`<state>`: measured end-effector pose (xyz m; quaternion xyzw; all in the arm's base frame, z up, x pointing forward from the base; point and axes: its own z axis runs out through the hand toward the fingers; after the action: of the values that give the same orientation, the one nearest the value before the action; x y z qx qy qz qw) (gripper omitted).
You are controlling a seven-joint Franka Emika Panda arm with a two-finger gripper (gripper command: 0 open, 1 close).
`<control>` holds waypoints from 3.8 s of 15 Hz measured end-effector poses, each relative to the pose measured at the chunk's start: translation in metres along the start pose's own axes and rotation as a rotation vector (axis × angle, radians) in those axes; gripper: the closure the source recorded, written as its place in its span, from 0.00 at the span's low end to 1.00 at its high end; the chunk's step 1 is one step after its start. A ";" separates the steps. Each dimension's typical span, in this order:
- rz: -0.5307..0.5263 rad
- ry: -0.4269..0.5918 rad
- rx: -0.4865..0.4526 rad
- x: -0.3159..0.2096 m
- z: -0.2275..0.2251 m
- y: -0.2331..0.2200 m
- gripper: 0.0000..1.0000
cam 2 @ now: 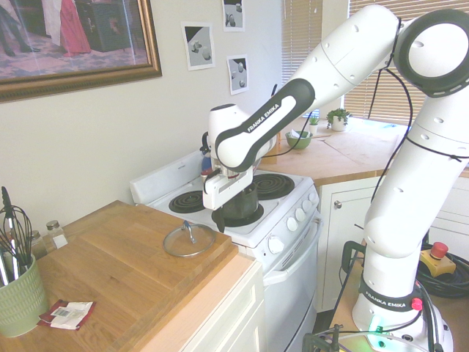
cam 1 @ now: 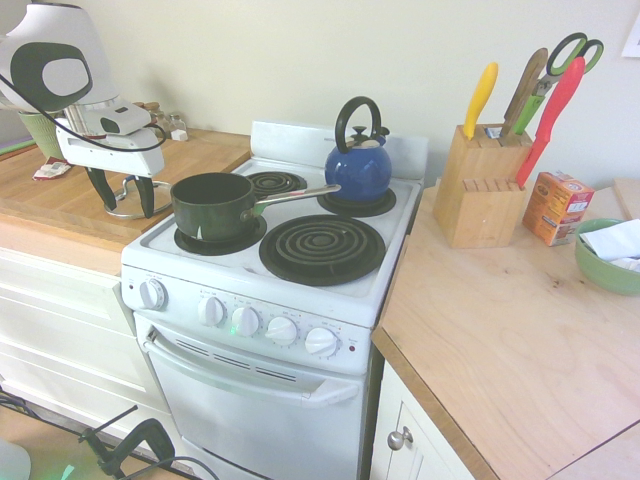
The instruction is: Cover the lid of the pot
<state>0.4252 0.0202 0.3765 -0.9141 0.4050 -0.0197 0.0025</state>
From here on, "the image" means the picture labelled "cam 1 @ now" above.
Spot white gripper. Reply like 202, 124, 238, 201
54, 124, 167, 220

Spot glass pot lid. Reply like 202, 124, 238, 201
103, 177, 174, 220

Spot large wooden cutting board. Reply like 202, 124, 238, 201
0, 126, 252, 237

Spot red white packet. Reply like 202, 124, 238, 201
31, 160, 72, 182

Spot green ribbed utensil cup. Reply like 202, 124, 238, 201
18, 110, 65, 160

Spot white stove knob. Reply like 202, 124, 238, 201
304, 326, 341, 358
230, 305, 262, 338
197, 295, 229, 329
264, 315, 299, 347
138, 278, 169, 313

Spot small coil burner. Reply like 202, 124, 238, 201
242, 170, 308, 199
173, 213, 269, 257
316, 185, 398, 219

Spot white drawer cabinet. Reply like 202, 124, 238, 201
0, 243, 162, 431

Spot large coil burner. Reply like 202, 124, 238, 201
258, 213, 388, 288

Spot white electric stove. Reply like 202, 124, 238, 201
120, 118, 431, 480

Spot black green clamp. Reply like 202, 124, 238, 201
78, 404, 177, 480

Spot wooden knife block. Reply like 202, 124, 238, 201
432, 123, 534, 250

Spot white door cabinet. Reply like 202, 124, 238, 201
368, 358, 479, 480

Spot metal cabinet knob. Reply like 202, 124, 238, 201
387, 425, 415, 452

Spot orange baking soda box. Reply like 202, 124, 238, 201
521, 170, 597, 248

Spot red knife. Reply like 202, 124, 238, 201
514, 55, 587, 190

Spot green black scissors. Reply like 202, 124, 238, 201
530, 31, 606, 99

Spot green ceramic bowl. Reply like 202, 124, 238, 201
574, 217, 640, 298

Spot white crumpled paper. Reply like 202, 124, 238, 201
579, 218, 640, 274

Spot light wooden board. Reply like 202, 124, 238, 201
612, 176, 640, 222

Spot dark pot with steel handle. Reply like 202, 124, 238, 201
169, 172, 343, 243

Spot blue kettle with black handle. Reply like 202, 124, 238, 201
323, 95, 394, 204

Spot yellow handled knife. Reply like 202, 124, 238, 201
462, 61, 500, 142

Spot green handled knife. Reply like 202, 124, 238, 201
511, 92, 547, 137

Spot wooden handled knife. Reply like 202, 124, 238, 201
499, 47, 550, 140

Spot white wall paper sheet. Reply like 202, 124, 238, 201
621, 0, 640, 59

